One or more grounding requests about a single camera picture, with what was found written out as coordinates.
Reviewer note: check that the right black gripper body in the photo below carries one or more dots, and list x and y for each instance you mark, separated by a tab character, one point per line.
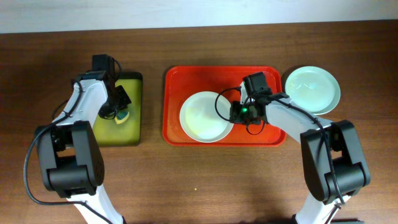
238	114

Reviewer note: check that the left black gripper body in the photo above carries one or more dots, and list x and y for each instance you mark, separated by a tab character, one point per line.
122	96

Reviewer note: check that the green yellow sponge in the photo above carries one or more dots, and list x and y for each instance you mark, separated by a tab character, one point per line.
121	116

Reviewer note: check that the white cream plate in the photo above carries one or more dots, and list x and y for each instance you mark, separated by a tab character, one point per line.
200	120

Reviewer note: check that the mint green plate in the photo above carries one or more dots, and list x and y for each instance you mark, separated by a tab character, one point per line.
312	88

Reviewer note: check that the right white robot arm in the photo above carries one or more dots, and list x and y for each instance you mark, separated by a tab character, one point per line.
334	165

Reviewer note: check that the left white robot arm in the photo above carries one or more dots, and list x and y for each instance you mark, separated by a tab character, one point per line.
70	160

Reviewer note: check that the black tray with yellow liquid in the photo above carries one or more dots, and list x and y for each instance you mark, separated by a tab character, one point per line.
110	134

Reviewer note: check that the red plastic tray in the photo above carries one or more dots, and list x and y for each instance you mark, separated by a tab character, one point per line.
183	81

